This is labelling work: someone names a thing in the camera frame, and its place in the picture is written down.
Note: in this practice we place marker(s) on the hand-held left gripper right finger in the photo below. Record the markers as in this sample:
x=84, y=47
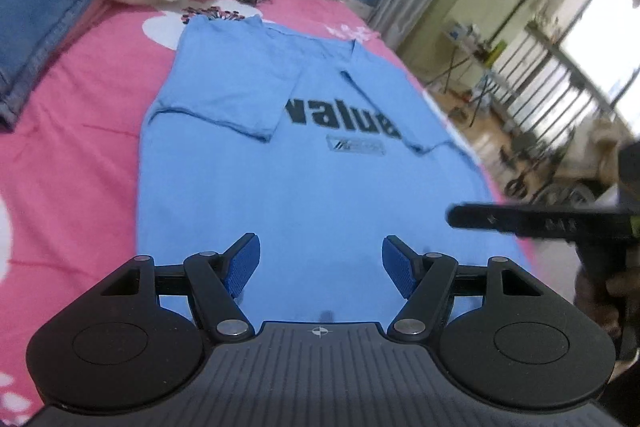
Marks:
x=397, y=269

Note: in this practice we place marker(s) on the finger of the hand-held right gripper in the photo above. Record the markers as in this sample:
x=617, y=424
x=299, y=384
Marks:
x=525, y=221

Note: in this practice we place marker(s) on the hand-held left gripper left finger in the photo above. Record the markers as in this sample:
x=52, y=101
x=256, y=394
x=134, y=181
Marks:
x=242, y=267

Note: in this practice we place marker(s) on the light blue t-shirt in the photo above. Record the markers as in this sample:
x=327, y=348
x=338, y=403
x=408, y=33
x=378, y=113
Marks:
x=300, y=187

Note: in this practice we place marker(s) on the person's right hand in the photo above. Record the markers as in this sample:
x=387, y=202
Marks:
x=627, y=291

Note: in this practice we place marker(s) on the bicycle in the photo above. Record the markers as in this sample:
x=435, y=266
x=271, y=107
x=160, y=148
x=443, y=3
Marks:
x=520, y=187

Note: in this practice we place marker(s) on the window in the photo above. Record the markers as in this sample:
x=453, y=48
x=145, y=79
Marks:
x=605, y=57

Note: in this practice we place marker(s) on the metal railing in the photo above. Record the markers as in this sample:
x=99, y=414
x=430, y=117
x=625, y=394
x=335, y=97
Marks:
x=540, y=72

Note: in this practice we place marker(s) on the folding table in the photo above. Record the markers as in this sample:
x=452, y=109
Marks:
x=462, y=39

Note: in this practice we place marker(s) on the pink floral blanket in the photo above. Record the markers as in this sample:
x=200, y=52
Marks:
x=75, y=167

